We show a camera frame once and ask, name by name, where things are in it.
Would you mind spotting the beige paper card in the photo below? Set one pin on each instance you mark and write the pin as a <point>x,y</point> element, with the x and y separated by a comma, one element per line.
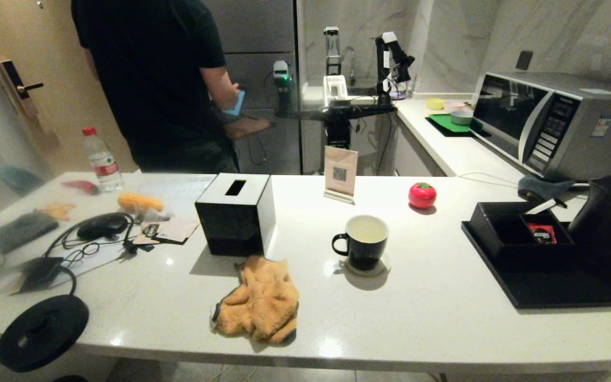
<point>178,229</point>

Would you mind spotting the person's right hand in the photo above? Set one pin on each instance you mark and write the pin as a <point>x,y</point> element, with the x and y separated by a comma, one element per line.
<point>233,98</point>

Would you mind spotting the green cutting mat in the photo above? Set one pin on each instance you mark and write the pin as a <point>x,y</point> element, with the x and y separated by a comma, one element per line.
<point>446,122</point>

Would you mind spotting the yellow bowl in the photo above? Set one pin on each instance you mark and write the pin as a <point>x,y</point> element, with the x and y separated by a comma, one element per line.
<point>435,103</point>

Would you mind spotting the dark grey wallet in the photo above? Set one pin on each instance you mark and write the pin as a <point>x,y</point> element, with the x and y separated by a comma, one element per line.
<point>19,232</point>

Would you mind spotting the laptop with blue screen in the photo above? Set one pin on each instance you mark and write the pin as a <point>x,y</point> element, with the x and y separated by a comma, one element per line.
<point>237,103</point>

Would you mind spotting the beige QR code sign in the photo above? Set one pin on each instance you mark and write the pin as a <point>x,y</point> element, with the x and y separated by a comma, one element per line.
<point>340,170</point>

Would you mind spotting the round white coaster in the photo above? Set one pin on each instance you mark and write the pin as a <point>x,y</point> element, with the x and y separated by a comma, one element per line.
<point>383,269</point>

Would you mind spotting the person in black shirt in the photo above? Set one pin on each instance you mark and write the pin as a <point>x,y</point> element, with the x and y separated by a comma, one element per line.
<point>146,79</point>

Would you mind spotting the grey device green light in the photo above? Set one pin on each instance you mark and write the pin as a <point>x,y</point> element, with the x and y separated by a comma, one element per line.
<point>281,77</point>

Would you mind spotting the person's right forearm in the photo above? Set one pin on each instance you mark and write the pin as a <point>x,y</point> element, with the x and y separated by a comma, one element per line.
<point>218,85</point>

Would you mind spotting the grey refrigerator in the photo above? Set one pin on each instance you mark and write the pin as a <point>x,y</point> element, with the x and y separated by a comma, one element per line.
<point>258,32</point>

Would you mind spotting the teal cloth bundle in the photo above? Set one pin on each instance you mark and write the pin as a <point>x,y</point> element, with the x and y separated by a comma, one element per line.
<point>19,179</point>

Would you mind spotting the purple plate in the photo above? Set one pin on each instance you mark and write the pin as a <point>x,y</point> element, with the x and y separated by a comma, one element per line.
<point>400,96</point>

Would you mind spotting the silver microwave oven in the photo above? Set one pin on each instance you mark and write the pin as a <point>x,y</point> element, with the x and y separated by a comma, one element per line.
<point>602,148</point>

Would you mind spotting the red sachet packet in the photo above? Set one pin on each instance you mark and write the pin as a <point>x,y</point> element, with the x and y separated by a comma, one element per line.
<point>543,232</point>

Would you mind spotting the red tomato-shaped timer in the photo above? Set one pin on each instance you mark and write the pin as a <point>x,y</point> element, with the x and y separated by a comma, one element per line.
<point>422,196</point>

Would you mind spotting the orange microfibre cloth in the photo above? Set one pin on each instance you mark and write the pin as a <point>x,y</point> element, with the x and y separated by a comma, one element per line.
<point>263,302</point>

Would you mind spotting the black compartment organizer box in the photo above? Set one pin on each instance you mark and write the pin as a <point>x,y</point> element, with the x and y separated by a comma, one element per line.
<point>507,239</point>

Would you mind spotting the white plastic stand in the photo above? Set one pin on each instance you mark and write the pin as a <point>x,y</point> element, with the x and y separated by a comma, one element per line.
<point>334,87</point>

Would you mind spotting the yellow corn cob toy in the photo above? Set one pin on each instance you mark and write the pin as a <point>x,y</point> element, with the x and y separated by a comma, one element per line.
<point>140,202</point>

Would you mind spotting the black round kettle base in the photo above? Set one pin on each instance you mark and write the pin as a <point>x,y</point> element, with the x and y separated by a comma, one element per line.
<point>40,334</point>

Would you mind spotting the beige wooden door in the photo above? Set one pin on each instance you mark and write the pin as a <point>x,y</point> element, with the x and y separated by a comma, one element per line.
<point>35,53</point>

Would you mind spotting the black rectangular tray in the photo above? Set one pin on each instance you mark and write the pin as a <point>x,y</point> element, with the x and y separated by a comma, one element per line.
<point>549,289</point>

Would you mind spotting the small orange rag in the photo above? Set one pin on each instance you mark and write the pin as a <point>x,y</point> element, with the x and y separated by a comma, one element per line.
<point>59,210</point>

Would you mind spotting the green bowl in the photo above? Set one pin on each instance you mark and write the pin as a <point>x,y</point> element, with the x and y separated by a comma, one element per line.
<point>462,118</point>

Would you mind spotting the black mug white inside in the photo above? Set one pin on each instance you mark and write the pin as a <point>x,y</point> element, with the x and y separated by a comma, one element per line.
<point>364,252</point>

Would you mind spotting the black white tissue box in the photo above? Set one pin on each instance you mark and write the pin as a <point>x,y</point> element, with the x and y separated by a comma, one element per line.
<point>231,223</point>

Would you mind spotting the chrome faucet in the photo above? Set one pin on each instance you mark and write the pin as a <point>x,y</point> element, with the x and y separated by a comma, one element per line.
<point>351,63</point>

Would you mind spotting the brown wooden side table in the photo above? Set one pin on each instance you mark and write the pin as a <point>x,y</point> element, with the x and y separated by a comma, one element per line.
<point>247,127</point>

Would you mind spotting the black computer mouse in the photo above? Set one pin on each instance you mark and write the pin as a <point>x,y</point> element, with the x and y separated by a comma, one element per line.
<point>104,225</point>

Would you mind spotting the black teleoperation rig stand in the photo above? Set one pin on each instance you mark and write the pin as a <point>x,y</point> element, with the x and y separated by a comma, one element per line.
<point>337,112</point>

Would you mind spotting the pink bowl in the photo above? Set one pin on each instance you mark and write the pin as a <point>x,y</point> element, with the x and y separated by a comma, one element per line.
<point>454,104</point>

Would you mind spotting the dark wall socket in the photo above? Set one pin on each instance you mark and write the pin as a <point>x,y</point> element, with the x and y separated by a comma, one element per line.
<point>523,60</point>

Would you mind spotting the black printed packet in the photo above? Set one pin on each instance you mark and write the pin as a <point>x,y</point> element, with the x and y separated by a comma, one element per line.
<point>150,231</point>

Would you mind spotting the clear water bottle red cap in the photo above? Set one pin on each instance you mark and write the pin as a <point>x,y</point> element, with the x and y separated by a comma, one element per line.
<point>103,164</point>

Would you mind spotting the white stick sachet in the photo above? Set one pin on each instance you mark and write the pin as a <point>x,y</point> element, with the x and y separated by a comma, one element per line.
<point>544,206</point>

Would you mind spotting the red chili pepper toy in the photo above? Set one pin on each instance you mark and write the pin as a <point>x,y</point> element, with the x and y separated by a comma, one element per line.
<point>81,187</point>

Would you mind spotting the dark grey cloth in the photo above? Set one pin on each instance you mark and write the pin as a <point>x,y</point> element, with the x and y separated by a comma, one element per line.
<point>543,187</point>

